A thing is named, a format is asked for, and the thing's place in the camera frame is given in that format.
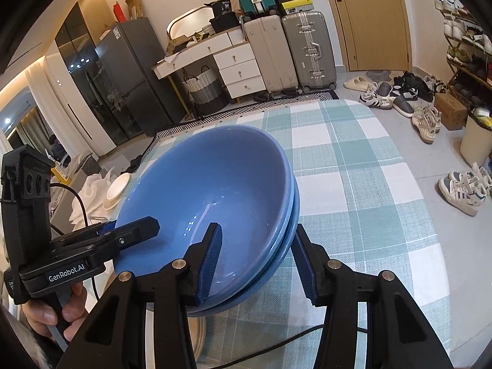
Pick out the cluster of loose shoes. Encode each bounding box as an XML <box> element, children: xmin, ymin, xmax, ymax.
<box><xmin>344</xmin><ymin>70</ymin><xmax>446</xmax><ymax>145</ymax></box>

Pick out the white plastic bag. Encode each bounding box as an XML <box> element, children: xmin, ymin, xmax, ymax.
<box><xmin>79</xmin><ymin>167</ymin><xmax>118</xmax><ymax>220</ymax></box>

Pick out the person's left hand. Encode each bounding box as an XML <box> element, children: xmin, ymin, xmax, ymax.
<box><xmin>21</xmin><ymin>282</ymin><xmax>90</xmax><ymax>343</ymax></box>

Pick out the metal shoe rack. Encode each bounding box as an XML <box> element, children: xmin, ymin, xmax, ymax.
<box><xmin>434</xmin><ymin>0</ymin><xmax>492</xmax><ymax>108</ymax></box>

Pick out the striped rug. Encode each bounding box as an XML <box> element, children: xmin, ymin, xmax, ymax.
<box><xmin>154</xmin><ymin>89</ymin><xmax>341</xmax><ymax>139</ymax></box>

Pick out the grey refrigerator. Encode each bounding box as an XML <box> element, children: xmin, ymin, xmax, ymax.
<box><xmin>94</xmin><ymin>17</ymin><xmax>188</xmax><ymax>137</ymax></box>

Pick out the collection of shelved sneakers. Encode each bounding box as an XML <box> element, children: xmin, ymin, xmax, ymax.
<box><xmin>434</xmin><ymin>0</ymin><xmax>492</xmax><ymax>85</ymax></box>

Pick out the white plate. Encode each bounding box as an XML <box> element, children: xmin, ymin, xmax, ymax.
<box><xmin>107</xmin><ymin>173</ymin><xmax>132</xmax><ymax>200</ymax></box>

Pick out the white vanity desk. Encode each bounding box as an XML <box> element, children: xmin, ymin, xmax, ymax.
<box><xmin>152</xmin><ymin>31</ymin><xmax>254</xmax><ymax>120</ymax></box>

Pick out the blue bowl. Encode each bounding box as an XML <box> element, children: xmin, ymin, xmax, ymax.
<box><xmin>184</xmin><ymin>177</ymin><xmax>298</xmax><ymax>310</ymax></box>
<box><xmin>114</xmin><ymin>125</ymin><xmax>295</xmax><ymax>300</ymax></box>
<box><xmin>188</xmin><ymin>196</ymin><xmax>301</xmax><ymax>318</ymax></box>

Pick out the black cable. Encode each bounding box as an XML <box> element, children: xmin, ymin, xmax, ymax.
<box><xmin>50</xmin><ymin>184</ymin><xmax>97</xmax><ymax>296</ymax></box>
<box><xmin>196</xmin><ymin>323</ymin><xmax>370</xmax><ymax>369</ymax></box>

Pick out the white green sneaker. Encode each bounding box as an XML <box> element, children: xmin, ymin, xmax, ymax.
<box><xmin>438</xmin><ymin>171</ymin><xmax>483</xmax><ymax>216</ymax></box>
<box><xmin>463</xmin><ymin>161</ymin><xmax>492</xmax><ymax>202</ymax></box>

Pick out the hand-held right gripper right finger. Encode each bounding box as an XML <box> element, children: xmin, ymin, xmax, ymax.
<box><xmin>291</xmin><ymin>224</ymin><xmax>454</xmax><ymax>369</ymax></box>

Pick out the silver suitcase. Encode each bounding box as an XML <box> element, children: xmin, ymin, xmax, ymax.
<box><xmin>282</xmin><ymin>11</ymin><xmax>337</xmax><ymax>93</ymax></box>

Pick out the beige suitcase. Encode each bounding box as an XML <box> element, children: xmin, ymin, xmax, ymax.
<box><xmin>243</xmin><ymin>11</ymin><xmax>300</xmax><ymax>93</ymax></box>

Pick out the white drawer unit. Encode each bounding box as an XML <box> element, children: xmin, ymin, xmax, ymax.
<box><xmin>213</xmin><ymin>44</ymin><xmax>266</xmax><ymax>98</ymax></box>

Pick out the white trash bin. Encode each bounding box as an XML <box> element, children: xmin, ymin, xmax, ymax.
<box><xmin>460</xmin><ymin>108</ymin><xmax>492</xmax><ymax>168</ymax></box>

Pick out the small cardboard box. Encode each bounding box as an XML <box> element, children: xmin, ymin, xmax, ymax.
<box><xmin>169</xmin><ymin>35</ymin><xmax>191</xmax><ymax>52</ymax></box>

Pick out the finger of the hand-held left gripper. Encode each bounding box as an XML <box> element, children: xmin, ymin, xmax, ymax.
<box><xmin>82</xmin><ymin>216</ymin><xmax>161</xmax><ymax>262</ymax></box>
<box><xmin>52</xmin><ymin>221</ymin><xmax>118</xmax><ymax>244</ymax></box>

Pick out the woven laundry basket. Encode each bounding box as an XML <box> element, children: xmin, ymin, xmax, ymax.
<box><xmin>181</xmin><ymin>65</ymin><xmax>229</xmax><ymax>115</ymax></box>

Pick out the brown cardboard box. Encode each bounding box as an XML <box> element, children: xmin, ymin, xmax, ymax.
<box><xmin>434</xmin><ymin>93</ymin><xmax>470</xmax><ymax>130</ymax></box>

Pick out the yellow black shoe box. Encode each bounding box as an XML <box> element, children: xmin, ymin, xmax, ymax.
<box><xmin>280</xmin><ymin>0</ymin><xmax>315</xmax><ymax>15</ymax></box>

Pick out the black glass cabinet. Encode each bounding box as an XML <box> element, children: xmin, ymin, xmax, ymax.
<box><xmin>54</xmin><ymin>0</ymin><xmax>129</xmax><ymax>154</ymax></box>

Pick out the cream plate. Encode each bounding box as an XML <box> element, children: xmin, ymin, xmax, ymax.
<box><xmin>186</xmin><ymin>313</ymin><xmax>208</xmax><ymax>362</ymax></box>

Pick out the oval mirror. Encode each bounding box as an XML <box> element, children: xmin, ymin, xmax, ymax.
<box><xmin>167</xmin><ymin>6</ymin><xmax>216</xmax><ymax>43</ymax></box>

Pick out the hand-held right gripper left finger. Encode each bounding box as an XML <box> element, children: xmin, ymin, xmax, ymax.
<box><xmin>56</xmin><ymin>223</ymin><xmax>224</xmax><ymax>369</ymax></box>

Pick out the blue checked tablecloth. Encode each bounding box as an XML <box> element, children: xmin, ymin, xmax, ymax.
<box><xmin>146</xmin><ymin>99</ymin><xmax>452</xmax><ymax>369</ymax></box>

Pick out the wooden door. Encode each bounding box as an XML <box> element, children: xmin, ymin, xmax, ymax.
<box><xmin>321</xmin><ymin>0</ymin><xmax>414</xmax><ymax>73</ymax></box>

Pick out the black bag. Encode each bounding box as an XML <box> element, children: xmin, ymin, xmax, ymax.
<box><xmin>204</xmin><ymin>0</ymin><xmax>241</xmax><ymax>33</ymax></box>

